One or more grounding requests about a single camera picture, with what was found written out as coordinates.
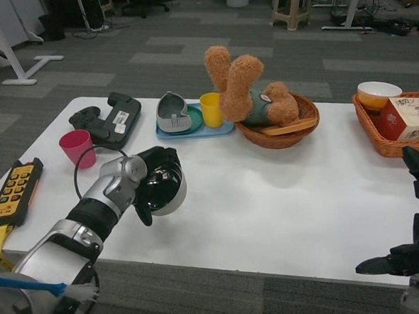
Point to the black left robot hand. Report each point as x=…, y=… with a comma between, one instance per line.
x=157, y=154

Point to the shiny metal bowl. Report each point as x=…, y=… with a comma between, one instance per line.
x=173, y=198

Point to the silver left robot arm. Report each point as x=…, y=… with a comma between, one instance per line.
x=105, y=192

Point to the white orange ceramic bowl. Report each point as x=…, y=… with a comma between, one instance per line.
x=378, y=95

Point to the grey slip-on shoe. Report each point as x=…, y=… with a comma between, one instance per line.
x=171, y=113

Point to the green plastic plate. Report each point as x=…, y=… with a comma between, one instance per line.
x=197, y=118

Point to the black labelled handheld device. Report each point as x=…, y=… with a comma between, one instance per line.
x=121, y=112

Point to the light blue plastic tray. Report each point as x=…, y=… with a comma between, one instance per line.
x=218, y=131

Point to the yellow plastic cup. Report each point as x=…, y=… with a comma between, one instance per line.
x=211, y=110

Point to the pink plastic cup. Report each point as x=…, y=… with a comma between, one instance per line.
x=77, y=149

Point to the black gamepad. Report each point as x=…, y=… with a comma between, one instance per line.
x=84, y=118

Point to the rectangular wicker basket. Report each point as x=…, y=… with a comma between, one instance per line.
x=387, y=148

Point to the brown plush teddy bear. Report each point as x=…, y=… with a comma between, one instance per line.
x=239, y=87

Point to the red white tissue box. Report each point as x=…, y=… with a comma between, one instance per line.
x=390, y=121

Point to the round wicker basket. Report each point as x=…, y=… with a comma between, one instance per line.
x=279, y=142

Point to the orange wooden board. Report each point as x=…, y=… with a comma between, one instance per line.
x=289, y=128

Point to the white power strip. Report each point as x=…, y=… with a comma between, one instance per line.
x=99, y=28

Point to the yellow black remote control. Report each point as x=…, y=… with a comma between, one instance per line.
x=14, y=192

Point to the black office chair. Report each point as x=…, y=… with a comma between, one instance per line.
x=146, y=2

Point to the white office desk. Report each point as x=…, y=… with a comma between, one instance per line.
x=86, y=11

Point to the small wooden stool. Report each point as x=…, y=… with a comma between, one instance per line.
x=106, y=1

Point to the black trash bin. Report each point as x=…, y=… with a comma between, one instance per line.
x=51, y=28

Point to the black cabinet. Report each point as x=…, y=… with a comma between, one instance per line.
x=69, y=9

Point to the white rolling partition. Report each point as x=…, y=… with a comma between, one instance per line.
x=23, y=15

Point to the black gear pile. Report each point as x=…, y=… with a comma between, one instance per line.
x=392, y=27

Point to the white standing desk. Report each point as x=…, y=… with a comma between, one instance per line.
x=353, y=2

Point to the white desk leg frame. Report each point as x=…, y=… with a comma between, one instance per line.
x=20, y=82

